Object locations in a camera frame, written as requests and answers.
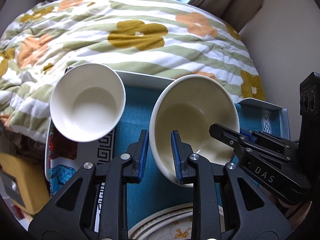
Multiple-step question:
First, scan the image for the duck print plate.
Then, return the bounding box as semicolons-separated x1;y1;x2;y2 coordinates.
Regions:
128;202;227;240

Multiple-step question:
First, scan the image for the cream ceramic bowl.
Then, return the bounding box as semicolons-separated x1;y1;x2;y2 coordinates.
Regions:
149;74;240;188

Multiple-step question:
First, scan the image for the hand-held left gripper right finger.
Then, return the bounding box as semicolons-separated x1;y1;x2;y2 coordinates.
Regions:
171;130;293;240

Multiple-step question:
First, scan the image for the brown curtain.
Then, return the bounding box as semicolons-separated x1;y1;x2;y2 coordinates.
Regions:
187;0;274;32

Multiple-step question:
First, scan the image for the yellow box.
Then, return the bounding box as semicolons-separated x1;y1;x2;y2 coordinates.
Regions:
0;152;51;215

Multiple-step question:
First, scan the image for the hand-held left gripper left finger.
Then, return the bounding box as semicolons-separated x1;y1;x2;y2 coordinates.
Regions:
28;129;150;240

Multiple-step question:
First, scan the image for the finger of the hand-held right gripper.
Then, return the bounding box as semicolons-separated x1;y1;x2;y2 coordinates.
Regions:
209;123;288;163
240;129;301;157

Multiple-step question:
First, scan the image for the floral striped duvet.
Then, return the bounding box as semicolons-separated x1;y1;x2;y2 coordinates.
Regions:
0;0;266;153

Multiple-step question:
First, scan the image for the white ceramic bowl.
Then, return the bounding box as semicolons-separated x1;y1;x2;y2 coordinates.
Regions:
50;63;126;143

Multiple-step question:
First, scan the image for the blue patterned tablecloth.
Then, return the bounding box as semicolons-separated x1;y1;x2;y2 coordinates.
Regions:
46;82;284;240

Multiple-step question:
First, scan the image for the grey headboard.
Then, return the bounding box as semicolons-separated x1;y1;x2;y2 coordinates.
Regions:
6;0;66;24

